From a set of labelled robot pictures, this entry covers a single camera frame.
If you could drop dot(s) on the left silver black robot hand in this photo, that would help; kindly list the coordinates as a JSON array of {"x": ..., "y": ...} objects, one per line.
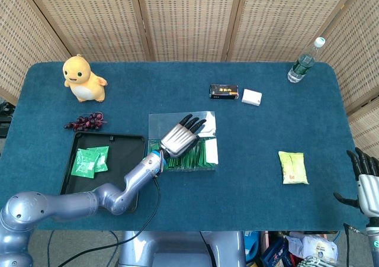
[{"x": 179, "y": 139}]

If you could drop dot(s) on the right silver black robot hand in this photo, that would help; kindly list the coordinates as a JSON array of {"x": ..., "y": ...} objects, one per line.
[{"x": 368, "y": 190}]

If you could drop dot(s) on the transparent plastic box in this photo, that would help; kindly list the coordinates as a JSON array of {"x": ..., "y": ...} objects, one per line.
[{"x": 160, "y": 125}]

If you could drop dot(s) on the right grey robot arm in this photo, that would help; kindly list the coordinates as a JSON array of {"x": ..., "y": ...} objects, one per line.
[{"x": 373, "y": 243}]

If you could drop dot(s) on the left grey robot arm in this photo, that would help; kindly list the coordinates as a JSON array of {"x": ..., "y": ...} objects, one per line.
[{"x": 133, "y": 181}]

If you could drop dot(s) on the green tea packets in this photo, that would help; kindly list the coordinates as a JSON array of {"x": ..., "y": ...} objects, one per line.
[{"x": 195, "y": 160}]

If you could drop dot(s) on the black plastic tray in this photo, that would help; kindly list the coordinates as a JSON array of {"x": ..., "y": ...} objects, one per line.
[{"x": 121, "y": 151}]

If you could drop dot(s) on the black carton box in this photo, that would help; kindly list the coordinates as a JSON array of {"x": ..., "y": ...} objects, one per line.
[{"x": 223, "y": 91}]

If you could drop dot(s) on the yellow object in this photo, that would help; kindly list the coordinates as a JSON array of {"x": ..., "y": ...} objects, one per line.
[{"x": 293, "y": 167}]

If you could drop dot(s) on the green plastic pouch packet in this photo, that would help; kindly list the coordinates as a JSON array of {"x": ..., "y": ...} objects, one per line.
[{"x": 102, "y": 160}]

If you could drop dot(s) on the small white box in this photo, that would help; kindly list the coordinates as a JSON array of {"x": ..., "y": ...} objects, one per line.
[{"x": 251, "y": 97}]

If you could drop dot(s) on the large green tea sachet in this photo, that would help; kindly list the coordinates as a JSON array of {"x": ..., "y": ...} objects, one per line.
[{"x": 84, "y": 163}]

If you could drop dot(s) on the white printed package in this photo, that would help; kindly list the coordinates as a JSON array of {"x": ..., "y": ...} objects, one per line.
[{"x": 314, "y": 246}]

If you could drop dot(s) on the dark red grape bunch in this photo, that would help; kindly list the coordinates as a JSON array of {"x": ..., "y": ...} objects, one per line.
[{"x": 86, "y": 123}]

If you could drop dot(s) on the grey robot torso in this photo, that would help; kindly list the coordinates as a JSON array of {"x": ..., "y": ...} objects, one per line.
[{"x": 177, "y": 246}]

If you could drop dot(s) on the yellow plush dinosaur toy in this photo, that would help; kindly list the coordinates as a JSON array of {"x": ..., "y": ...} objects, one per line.
[{"x": 86, "y": 86}]

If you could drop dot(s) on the blue carton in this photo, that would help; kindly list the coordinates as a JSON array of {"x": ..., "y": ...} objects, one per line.
[{"x": 274, "y": 252}]

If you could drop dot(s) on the woven wooden folding screen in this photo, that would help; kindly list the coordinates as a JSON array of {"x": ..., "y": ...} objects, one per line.
[{"x": 189, "y": 18}]

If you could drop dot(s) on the clear green-label water bottle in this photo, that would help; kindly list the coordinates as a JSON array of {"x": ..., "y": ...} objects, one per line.
[{"x": 300, "y": 65}]

